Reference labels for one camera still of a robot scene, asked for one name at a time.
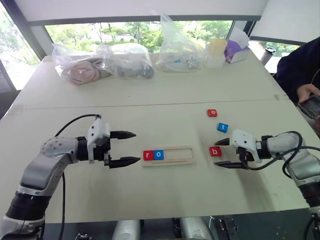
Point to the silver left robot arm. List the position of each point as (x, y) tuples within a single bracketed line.
[(42, 170)]

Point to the silver rounded robot part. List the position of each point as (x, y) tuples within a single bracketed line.
[(195, 228), (126, 230)]

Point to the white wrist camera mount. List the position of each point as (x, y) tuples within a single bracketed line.
[(96, 130), (243, 140)]

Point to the red letter b block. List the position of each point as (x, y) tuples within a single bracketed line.
[(215, 151)]

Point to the person in dark clothing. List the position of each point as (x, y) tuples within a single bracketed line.
[(297, 67)]

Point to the red letter r block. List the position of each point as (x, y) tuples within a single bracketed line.
[(148, 155)]

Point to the steel tumbler with black lid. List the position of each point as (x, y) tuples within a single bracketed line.
[(267, 55)]

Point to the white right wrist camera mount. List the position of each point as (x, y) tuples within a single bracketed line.
[(243, 140)]

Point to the wooden letter tray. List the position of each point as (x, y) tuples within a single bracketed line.
[(178, 155)]

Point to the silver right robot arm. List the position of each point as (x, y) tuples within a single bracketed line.
[(297, 162)]

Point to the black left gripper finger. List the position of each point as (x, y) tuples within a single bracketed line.
[(125, 161), (123, 135)]

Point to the purple and white box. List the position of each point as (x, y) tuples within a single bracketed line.
[(236, 51)]

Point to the black smartphone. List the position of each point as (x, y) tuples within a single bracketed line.
[(311, 106)]

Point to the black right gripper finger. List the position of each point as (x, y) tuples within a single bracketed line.
[(228, 164), (223, 142)]

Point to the black metal bracket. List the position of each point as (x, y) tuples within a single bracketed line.
[(228, 228)]

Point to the blue letter t block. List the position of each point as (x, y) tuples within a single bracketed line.
[(222, 127)]

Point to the plastic bag with grey items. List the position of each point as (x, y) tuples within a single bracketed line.
[(132, 65)]

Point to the red letter o block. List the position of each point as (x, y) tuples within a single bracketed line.
[(212, 112)]

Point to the person's bare hand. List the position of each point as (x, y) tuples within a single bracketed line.
[(306, 91)]

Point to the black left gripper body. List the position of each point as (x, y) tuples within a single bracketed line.
[(100, 153)]

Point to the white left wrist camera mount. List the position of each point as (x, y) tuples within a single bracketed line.
[(96, 130)]

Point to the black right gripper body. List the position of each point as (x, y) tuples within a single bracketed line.
[(243, 156)]

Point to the blue letter o block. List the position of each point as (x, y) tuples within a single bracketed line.
[(158, 154)]

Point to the plastic bag with pink items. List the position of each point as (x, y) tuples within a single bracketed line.
[(80, 71)]

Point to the tall clear plastic bag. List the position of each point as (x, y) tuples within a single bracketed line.
[(177, 52)]

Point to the pale yellow plastic container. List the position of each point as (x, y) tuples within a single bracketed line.
[(215, 53)]

